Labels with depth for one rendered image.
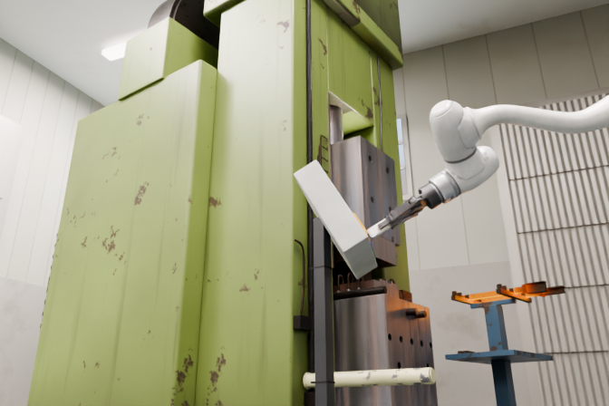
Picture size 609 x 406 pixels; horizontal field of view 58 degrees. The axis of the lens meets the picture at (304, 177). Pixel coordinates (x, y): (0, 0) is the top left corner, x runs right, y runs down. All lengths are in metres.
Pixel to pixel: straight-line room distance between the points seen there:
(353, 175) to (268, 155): 0.35
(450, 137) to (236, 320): 0.99
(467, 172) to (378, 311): 0.64
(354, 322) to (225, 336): 0.47
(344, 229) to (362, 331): 0.64
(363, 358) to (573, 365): 2.62
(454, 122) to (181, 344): 1.23
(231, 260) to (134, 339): 0.49
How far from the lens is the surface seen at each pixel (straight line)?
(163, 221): 2.30
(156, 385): 2.15
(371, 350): 2.03
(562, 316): 4.49
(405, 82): 5.42
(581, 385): 4.45
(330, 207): 1.52
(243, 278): 2.04
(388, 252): 2.24
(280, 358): 1.89
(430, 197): 1.66
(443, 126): 1.59
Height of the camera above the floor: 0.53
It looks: 23 degrees up
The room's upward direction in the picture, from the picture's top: straight up
